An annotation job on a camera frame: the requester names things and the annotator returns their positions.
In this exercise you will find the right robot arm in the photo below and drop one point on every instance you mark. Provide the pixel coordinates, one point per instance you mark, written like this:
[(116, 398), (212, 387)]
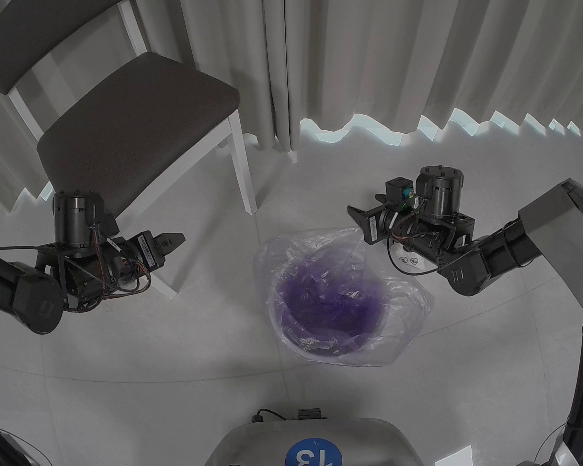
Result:
[(563, 240)]

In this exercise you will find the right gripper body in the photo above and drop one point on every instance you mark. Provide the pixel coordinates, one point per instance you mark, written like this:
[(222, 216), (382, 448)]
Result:
[(374, 226)]

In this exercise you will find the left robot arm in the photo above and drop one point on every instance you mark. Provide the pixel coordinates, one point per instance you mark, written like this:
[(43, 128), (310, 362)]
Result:
[(29, 294)]

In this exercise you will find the white chair with grey seat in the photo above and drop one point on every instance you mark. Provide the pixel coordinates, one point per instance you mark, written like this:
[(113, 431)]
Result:
[(141, 114)]

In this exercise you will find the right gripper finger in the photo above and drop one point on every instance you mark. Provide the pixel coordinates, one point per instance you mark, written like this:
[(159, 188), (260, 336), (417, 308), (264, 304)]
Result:
[(360, 217)]

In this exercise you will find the purple plastic bag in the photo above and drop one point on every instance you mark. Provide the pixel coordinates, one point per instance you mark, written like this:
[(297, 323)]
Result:
[(320, 299)]

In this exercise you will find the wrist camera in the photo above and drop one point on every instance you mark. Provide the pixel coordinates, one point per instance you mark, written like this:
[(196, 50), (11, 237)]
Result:
[(399, 190), (109, 224)]

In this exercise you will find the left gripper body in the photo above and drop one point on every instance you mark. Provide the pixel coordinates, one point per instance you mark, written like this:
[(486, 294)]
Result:
[(136, 255)]

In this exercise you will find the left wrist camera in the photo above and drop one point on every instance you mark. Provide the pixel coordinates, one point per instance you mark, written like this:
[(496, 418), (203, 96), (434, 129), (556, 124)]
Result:
[(109, 224)]

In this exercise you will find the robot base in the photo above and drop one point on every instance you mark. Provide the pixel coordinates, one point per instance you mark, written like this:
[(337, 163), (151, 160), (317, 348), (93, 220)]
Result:
[(252, 444)]

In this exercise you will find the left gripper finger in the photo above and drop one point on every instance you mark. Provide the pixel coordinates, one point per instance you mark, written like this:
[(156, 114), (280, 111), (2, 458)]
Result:
[(167, 239), (168, 250)]

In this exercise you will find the clear printed wrapper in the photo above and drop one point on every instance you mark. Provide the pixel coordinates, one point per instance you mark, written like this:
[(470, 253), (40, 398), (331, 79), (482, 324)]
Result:
[(410, 265)]

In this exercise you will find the white trash bin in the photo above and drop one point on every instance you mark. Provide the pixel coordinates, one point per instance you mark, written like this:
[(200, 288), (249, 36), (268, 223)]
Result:
[(291, 342)]

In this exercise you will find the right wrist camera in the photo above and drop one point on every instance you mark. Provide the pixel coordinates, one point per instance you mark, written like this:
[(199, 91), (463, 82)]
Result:
[(399, 190)]

